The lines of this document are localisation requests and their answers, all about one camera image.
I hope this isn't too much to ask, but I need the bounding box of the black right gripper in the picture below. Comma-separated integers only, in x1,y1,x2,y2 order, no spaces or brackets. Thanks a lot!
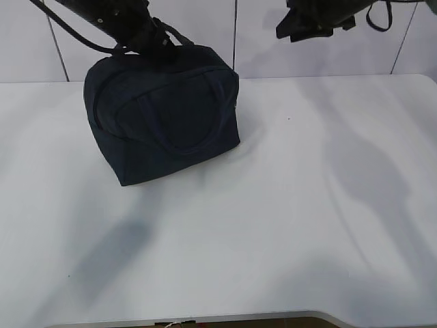
276,1,356,42

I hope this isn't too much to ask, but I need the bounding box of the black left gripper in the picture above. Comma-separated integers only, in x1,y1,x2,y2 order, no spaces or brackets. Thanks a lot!
131,17,177,62

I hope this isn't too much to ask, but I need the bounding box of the dark blue lunch bag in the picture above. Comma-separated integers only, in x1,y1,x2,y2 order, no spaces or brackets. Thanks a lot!
83,44,240,186

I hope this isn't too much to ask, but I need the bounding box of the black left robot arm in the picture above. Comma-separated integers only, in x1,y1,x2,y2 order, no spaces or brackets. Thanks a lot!
59,0,177,62

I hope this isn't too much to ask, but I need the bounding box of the black camera cable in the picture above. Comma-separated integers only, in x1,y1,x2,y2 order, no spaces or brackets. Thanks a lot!
29,0,119,54

